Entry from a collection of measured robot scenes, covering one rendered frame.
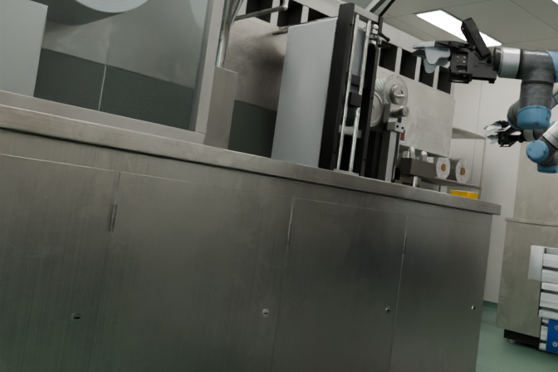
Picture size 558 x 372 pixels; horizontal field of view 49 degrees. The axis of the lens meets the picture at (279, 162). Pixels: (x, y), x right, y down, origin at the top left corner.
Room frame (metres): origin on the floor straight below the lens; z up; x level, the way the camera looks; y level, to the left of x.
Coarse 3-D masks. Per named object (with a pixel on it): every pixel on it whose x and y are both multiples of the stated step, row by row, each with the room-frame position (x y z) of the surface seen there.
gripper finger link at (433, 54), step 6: (426, 42) 1.50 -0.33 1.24; (432, 42) 1.50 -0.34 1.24; (414, 48) 1.53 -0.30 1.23; (420, 48) 1.52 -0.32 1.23; (426, 48) 1.50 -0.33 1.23; (432, 48) 1.50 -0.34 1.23; (438, 48) 1.50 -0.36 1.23; (444, 48) 1.50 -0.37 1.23; (426, 54) 1.50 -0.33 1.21; (432, 54) 1.50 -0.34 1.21; (438, 54) 1.50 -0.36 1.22; (444, 54) 1.50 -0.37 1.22; (432, 60) 1.50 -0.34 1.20
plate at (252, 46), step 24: (240, 24) 2.14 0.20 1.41; (240, 48) 2.15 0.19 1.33; (264, 48) 2.23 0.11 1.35; (240, 72) 2.16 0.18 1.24; (264, 72) 2.24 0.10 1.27; (384, 72) 2.69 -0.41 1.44; (240, 96) 2.17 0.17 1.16; (264, 96) 2.25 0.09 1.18; (408, 96) 2.81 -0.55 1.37; (432, 96) 2.94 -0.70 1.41; (408, 120) 2.83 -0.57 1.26; (432, 120) 2.95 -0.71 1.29; (408, 144) 2.84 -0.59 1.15; (432, 144) 2.97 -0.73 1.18
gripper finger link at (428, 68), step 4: (412, 52) 1.56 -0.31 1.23; (416, 52) 1.56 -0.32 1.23; (420, 52) 1.56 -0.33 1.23; (424, 52) 1.56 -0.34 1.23; (420, 56) 1.57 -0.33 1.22; (424, 56) 1.56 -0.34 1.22; (424, 60) 1.56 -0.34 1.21; (440, 60) 1.55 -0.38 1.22; (444, 60) 1.55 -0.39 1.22; (424, 64) 1.56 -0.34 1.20; (428, 64) 1.56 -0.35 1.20; (436, 64) 1.56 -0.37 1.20; (440, 64) 1.55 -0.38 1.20; (444, 64) 1.55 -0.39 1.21; (424, 68) 1.56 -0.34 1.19; (428, 68) 1.56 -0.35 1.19; (432, 68) 1.56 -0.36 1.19; (428, 72) 1.56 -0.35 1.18; (432, 72) 1.56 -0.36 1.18
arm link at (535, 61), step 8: (520, 56) 1.46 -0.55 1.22; (528, 56) 1.46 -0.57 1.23; (536, 56) 1.45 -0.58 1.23; (544, 56) 1.45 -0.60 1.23; (552, 56) 1.45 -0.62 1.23; (520, 64) 1.46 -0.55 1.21; (528, 64) 1.46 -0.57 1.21; (536, 64) 1.45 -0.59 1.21; (544, 64) 1.45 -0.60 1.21; (552, 64) 1.44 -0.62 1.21; (520, 72) 1.47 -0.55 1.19; (528, 72) 1.46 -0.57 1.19; (536, 72) 1.45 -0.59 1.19; (544, 72) 1.45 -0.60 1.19; (552, 72) 1.45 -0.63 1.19; (528, 80) 1.46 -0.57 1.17; (536, 80) 1.45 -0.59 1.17; (544, 80) 1.45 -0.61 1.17; (552, 80) 1.46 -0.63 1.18
